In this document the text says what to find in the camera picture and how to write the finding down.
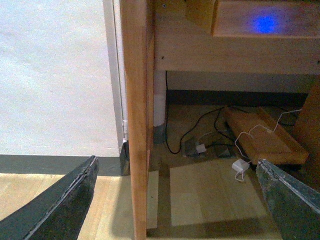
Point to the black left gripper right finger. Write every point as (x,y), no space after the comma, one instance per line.
(294,206)

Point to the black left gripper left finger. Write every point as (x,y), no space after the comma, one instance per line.
(58,213)

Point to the white power adapter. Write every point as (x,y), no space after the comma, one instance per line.
(240,166)

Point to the wooden rolling stand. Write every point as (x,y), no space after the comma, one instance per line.
(261,138)

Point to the power strip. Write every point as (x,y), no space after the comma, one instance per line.
(193,149)

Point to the wooden desk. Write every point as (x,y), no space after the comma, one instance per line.
(223,43)

